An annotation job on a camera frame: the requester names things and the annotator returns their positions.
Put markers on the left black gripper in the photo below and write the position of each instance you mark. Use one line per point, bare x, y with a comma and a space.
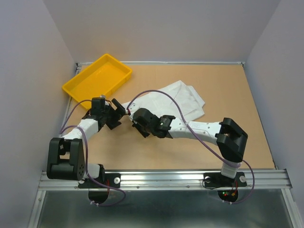
118, 114

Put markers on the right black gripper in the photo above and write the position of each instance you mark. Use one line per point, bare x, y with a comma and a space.
137, 126

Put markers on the white long sleeve shirt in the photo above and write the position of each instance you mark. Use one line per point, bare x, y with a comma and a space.
174, 99

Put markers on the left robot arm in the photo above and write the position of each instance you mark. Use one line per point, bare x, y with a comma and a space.
84, 131

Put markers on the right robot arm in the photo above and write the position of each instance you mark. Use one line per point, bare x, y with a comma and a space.
230, 138

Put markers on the yellow plastic tray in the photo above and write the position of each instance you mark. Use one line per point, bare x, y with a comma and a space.
103, 77

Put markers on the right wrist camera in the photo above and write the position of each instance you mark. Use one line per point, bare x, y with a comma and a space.
145, 118

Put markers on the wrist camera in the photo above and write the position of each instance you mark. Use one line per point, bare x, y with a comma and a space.
145, 118
97, 105

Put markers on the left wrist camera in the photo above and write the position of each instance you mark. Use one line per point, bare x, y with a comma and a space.
97, 105

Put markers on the aluminium left side rail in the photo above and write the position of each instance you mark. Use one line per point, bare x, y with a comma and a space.
61, 133

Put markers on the aluminium rail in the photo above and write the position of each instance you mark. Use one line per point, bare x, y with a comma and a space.
61, 133
175, 180
241, 63

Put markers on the aluminium back rail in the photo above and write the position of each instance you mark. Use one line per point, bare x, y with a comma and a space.
241, 63

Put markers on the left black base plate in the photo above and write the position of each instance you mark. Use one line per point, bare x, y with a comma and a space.
110, 179

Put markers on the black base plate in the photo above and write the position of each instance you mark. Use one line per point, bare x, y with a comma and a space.
110, 179
217, 180

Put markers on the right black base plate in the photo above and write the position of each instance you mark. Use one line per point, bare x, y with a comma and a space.
217, 180

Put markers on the aluminium front rail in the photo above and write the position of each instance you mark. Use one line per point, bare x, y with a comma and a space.
175, 180

